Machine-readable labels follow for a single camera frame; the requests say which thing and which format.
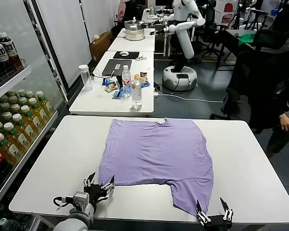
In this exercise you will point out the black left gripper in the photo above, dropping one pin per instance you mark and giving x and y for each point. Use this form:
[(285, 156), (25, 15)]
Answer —
[(95, 192)]

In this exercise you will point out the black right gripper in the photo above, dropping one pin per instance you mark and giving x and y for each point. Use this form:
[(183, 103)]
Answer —
[(216, 222)]

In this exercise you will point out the purple T-shirt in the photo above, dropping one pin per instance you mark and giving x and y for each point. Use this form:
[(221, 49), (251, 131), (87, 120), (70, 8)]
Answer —
[(156, 154)]

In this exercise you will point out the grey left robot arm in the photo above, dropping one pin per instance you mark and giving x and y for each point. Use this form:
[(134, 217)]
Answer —
[(77, 220)]

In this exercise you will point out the white humanoid robot arm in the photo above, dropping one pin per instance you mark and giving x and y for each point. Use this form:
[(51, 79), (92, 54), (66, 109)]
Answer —
[(166, 18), (183, 26)]

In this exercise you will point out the person in black clothes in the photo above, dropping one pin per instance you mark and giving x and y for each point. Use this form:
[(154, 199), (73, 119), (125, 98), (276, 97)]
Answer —
[(267, 79)]

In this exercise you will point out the white table with snacks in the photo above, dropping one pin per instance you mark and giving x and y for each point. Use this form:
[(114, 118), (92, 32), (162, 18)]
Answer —
[(94, 103)]

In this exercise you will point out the blue snack packet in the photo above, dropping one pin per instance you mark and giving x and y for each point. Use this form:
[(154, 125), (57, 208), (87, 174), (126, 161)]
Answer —
[(118, 93), (145, 83), (107, 81)]

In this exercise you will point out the clear unlabelled water bottle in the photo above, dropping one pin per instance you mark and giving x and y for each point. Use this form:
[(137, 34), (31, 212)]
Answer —
[(136, 96)]

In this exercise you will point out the beige snack packet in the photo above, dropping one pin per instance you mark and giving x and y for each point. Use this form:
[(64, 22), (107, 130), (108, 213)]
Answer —
[(111, 87)]

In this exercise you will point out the green-cap drink bottle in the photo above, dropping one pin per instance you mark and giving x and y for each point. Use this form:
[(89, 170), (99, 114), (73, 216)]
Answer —
[(6, 223)]

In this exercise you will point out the tall clear cylinder container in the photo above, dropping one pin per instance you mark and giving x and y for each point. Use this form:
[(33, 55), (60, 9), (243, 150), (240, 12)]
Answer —
[(86, 78)]

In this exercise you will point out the red-label water bottle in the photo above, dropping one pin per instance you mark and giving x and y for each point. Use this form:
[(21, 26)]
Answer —
[(126, 80)]

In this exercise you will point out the white power strip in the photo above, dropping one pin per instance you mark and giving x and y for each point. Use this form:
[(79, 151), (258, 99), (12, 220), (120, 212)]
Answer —
[(156, 92)]

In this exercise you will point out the yellow snack packet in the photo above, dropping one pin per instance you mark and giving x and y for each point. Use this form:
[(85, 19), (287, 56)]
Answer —
[(136, 76)]

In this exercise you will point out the dark grey laptop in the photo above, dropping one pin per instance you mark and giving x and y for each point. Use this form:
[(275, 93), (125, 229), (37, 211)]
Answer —
[(115, 68)]

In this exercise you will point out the colourful printed snack packet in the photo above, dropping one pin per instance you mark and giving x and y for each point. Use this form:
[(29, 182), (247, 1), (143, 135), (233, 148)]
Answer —
[(143, 75)]

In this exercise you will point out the small metal clip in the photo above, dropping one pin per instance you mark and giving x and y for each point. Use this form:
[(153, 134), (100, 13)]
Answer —
[(141, 58)]

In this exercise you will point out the black mouse pad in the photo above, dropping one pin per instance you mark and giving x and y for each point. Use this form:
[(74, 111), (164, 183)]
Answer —
[(132, 55)]

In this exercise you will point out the glass-door beverage cabinet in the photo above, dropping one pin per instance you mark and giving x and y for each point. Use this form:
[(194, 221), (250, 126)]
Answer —
[(14, 80)]

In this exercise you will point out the brown cardboard box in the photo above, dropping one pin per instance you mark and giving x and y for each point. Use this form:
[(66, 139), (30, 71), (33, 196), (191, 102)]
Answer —
[(100, 47)]

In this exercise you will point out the white table with pot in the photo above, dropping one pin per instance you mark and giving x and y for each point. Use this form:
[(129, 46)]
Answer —
[(135, 45)]

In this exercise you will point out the white partition panel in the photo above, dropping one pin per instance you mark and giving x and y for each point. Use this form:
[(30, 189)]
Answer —
[(62, 36), (98, 14)]

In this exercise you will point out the silver cooking pot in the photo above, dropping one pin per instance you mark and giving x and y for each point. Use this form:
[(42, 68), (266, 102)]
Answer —
[(135, 34)]

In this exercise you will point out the dark tea bottle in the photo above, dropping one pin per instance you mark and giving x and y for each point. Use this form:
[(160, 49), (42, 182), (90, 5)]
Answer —
[(9, 48), (0, 53)]

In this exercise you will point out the white wheeled humanoid robot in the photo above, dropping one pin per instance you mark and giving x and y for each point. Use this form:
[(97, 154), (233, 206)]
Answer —
[(185, 43)]

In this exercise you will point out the person in pink top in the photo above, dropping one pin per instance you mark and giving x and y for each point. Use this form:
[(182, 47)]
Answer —
[(122, 9)]

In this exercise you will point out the green cloth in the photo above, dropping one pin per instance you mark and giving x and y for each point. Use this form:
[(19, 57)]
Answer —
[(246, 39)]

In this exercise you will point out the black table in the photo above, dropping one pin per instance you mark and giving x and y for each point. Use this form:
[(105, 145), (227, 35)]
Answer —
[(231, 36)]

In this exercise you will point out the small green bottle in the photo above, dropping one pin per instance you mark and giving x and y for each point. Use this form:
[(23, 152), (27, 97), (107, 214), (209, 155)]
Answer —
[(151, 10)]

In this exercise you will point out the black office chair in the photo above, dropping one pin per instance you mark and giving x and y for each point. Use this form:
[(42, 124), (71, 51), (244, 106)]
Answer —
[(210, 26)]

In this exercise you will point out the red-print white cartons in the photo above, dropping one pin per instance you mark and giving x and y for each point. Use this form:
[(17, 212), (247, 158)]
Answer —
[(227, 10)]

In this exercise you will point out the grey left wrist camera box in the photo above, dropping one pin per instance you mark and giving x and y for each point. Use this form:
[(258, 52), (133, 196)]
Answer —
[(80, 197)]

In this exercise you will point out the black camera tripod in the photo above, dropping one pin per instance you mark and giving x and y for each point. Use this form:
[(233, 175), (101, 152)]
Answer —
[(237, 16)]

